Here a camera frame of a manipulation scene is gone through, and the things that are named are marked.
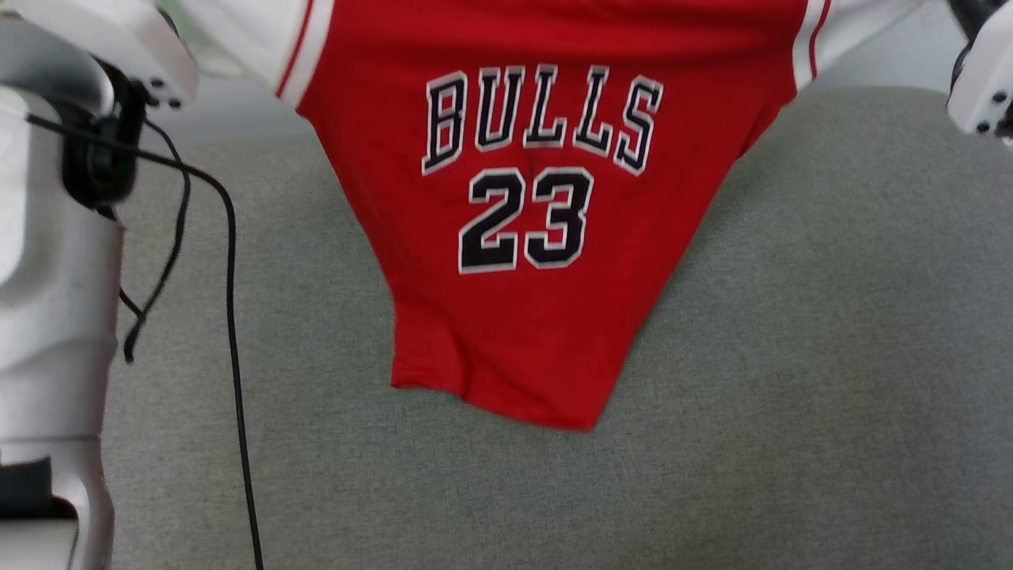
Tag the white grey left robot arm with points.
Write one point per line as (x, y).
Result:
(47, 317)

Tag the grey fabric sofa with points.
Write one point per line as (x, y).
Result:
(791, 356)

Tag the red Bulls 23 jersey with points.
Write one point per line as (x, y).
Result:
(522, 332)

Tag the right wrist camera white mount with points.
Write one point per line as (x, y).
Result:
(985, 87)

